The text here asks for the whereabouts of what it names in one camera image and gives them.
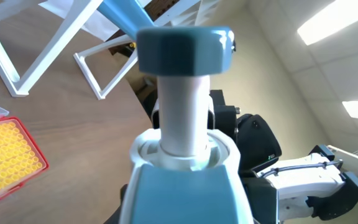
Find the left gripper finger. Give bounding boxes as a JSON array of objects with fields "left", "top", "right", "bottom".
[{"left": 103, "top": 183, "right": 129, "bottom": 224}]

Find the white pipette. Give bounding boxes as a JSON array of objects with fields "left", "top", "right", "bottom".
[{"left": 119, "top": 26, "right": 255, "bottom": 224}]

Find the red and yellow tip box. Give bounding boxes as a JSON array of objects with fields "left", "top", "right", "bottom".
[{"left": 0, "top": 98, "right": 50, "bottom": 209}]

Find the white and blue stand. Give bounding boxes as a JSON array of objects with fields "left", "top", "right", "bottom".
[{"left": 0, "top": 0, "right": 205, "bottom": 100}]

